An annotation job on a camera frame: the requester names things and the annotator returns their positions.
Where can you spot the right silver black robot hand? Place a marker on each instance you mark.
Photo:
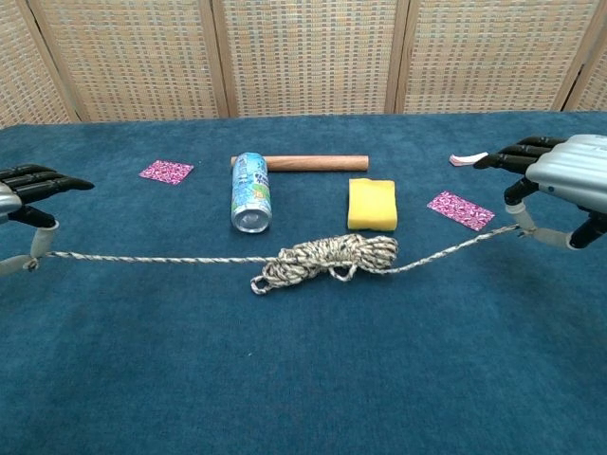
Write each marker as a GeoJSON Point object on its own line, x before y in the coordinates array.
{"type": "Point", "coordinates": [569, 170]}

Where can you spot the brown wooden round stick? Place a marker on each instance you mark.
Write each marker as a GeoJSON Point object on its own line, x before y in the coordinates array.
{"type": "Point", "coordinates": [318, 162]}

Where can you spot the blue carpet table cover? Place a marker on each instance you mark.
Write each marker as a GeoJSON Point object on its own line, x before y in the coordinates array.
{"type": "Point", "coordinates": [118, 355]}

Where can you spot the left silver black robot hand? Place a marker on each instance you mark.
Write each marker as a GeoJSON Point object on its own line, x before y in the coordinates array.
{"type": "Point", "coordinates": [33, 182]}

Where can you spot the yellow rectangular sponge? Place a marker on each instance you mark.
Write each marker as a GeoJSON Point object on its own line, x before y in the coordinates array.
{"type": "Point", "coordinates": [372, 204]}

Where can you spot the pink patterned card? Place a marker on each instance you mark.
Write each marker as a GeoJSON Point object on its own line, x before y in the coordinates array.
{"type": "Point", "coordinates": [166, 172]}
{"type": "Point", "coordinates": [460, 211]}

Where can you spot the blue printed drink can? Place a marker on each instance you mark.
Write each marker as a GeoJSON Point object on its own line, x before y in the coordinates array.
{"type": "Point", "coordinates": [251, 189]}

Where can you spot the white folded paper stack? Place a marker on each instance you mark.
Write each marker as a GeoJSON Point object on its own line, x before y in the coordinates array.
{"type": "Point", "coordinates": [465, 159]}

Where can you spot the woven bamboo screen panel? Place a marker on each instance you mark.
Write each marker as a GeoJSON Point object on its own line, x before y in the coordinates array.
{"type": "Point", "coordinates": [23, 61]}
{"type": "Point", "coordinates": [133, 57]}
{"type": "Point", "coordinates": [595, 85]}
{"type": "Point", "coordinates": [308, 57]}
{"type": "Point", "coordinates": [493, 52]}

